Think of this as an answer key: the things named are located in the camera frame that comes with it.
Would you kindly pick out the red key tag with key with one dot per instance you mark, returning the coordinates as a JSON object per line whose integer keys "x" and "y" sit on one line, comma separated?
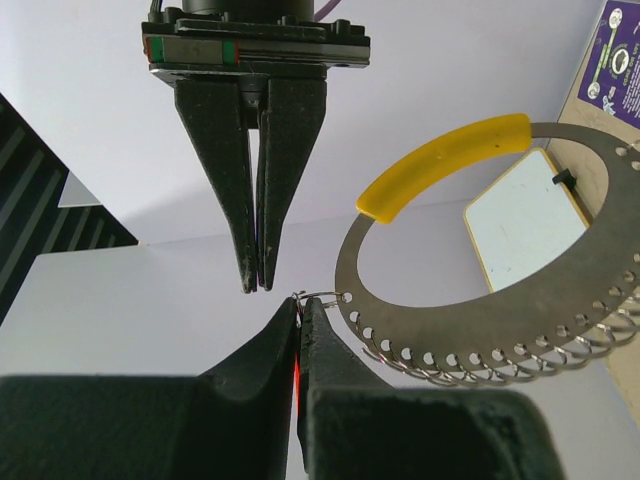
{"x": 297, "y": 359}

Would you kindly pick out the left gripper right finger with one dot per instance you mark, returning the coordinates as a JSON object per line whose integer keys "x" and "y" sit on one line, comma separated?
{"x": 354, "y": 425}

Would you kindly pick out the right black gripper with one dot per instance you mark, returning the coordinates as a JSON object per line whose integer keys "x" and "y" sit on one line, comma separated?
{"x": 193, "y": 52}

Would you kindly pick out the small whiteboard yellow frame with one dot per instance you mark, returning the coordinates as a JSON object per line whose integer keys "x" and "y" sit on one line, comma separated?
{"x": 523, "y": 221}

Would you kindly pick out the purple booklet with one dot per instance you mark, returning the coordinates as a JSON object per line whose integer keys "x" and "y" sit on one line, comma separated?
{"x": 611, "y": 78}

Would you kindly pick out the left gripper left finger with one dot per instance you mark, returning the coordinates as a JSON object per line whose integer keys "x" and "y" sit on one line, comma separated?
{"x": 229, "y": 422}

